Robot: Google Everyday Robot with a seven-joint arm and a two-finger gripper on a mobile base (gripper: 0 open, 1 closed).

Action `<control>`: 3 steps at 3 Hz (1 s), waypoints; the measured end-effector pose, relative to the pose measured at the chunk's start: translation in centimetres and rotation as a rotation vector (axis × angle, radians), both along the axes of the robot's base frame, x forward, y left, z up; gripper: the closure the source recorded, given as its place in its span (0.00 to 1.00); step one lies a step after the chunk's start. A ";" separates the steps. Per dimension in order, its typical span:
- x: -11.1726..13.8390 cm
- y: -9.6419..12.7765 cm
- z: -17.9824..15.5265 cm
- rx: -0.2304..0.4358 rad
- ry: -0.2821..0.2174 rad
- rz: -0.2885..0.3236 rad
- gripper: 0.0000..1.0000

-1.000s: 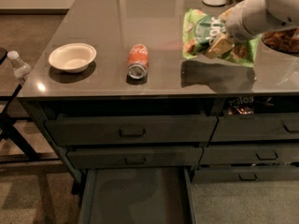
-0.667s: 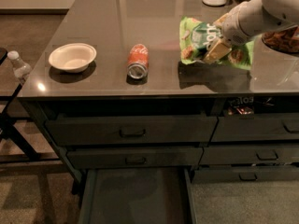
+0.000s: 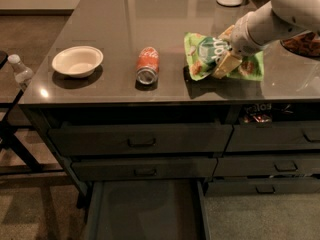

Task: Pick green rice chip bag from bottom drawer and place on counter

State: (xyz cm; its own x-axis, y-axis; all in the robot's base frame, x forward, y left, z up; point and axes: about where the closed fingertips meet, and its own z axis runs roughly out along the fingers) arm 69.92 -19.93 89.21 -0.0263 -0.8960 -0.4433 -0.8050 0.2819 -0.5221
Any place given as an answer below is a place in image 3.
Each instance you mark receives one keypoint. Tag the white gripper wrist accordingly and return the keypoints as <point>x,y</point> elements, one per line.
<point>240,39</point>

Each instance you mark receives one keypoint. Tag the green rice chip bag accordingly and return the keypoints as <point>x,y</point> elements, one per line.
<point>204,52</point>

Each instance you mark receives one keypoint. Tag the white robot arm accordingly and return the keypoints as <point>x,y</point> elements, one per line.
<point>275,20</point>

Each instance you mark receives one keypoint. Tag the dark snack bag in drawer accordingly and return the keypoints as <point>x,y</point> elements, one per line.
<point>259,113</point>

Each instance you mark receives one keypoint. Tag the top left drawer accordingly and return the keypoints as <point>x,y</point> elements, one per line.
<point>101,140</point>

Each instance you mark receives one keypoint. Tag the top right drawer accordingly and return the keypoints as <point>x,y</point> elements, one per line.
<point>290,135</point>

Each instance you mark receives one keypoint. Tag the middle left drawer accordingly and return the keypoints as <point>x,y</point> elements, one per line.
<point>144,168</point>

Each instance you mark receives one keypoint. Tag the dark counter cabinet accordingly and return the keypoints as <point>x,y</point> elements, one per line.
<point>121,29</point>

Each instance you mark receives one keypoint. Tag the middle right drawer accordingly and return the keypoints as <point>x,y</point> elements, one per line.
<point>269,165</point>

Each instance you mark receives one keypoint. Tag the bottom right drawer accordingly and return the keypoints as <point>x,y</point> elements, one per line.
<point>263,186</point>

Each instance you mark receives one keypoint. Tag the open bottom left drawer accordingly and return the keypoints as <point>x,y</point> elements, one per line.
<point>147,210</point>

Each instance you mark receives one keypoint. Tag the glass jar of snacks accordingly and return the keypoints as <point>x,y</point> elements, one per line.
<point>307,45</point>

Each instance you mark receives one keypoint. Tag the red soda can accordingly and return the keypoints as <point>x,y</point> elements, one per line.
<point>147,68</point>

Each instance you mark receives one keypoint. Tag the white paper bowl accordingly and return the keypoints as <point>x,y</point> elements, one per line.
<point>78,61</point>

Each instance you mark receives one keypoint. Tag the clear plastic water bottle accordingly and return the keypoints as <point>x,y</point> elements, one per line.
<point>22,74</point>

